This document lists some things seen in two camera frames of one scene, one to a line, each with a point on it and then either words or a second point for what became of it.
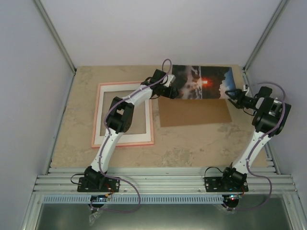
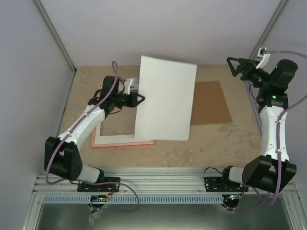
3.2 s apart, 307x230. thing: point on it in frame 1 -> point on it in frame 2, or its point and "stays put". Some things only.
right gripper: x=239 y=92 -> x=244 y=63
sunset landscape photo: x=203 y=82 -> x=168 y=87
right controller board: x=234 y=197 stays put
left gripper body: x=170 y=94 -> x=118 y=103
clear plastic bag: x=92 y=217 stays put
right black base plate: x=220 y=184 stays put
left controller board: x=99 y=198 stays put
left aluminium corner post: x=51 y=27 stays put
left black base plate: x=109 y=185 stays put
